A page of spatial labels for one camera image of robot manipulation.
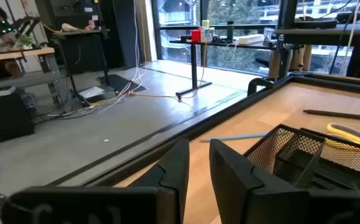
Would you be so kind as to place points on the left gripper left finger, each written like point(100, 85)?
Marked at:
point(173, 168)

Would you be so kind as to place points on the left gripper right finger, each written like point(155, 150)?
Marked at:
point(235, 180)

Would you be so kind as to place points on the grey pen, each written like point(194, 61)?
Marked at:
point(232, 137)

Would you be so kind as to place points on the black pen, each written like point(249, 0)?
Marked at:
point(338, 114)

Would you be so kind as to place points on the black mesh desk organizer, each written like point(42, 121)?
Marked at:
point(288, 146)

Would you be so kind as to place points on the black floor mat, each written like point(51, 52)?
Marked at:
point(117, 82)

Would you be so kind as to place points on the black window table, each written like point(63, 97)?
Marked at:
point(193, 62)

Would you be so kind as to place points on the white book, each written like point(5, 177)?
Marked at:
point(91, 92)

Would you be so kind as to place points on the red box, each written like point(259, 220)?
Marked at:
point(196, 36)

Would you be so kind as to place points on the white flat box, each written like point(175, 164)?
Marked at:
point(250, 39)

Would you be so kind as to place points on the pale green container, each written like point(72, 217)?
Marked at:
point(205, 23)

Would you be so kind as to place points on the dark bottle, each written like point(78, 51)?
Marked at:
point(230, 31)

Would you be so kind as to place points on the black standing desk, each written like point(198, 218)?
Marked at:
point(80, 32)

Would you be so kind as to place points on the black side desk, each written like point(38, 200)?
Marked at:
point(322, 34)

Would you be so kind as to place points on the black computer tower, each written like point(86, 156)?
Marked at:
point(5, 118)

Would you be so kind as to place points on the small white box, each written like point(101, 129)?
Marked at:
point(4, 91)

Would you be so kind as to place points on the wooden desk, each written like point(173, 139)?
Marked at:
point(18, 53)

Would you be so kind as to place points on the small green desk plant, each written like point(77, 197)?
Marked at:
point(24, 41)

